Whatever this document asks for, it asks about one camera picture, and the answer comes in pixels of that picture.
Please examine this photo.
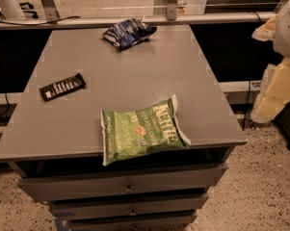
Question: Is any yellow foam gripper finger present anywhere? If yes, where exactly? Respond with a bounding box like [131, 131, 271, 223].
[250, 58, 290, 123]
[251, 14, 277, 41]

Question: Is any grey bottom drawer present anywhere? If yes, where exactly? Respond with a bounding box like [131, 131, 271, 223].
[68, 211, 196, 231]

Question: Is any green jalapeno chip bag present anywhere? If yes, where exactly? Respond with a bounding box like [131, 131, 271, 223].
[101, 94, 191, 166]

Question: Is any grey top drawer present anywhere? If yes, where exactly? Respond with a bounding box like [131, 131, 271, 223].
[19, 163, 227, 201]

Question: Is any black rxbar chocolate bar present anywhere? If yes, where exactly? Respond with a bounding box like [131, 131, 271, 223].
[40, 73, 86, 102]

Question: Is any grey middle drawer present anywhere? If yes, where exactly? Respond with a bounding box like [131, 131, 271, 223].
[50, 192, 208, 220]

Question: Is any grey drawer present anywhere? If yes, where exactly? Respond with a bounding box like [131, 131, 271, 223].
[50, 192, 208, 220]
[19, 163, 227, 201]
[68, 211, 196, 231]

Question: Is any blue chip bag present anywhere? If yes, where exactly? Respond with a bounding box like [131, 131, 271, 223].
[103, 18, 157, 50]

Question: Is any black cable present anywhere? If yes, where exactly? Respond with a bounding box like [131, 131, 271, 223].
[0, 14, 81, 27]

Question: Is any metal rail bar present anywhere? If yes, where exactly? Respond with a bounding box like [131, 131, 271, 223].
[0, 11, 277, 31]

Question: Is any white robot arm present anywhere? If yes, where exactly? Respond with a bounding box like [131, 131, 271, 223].
[250, 0, 290, 123]

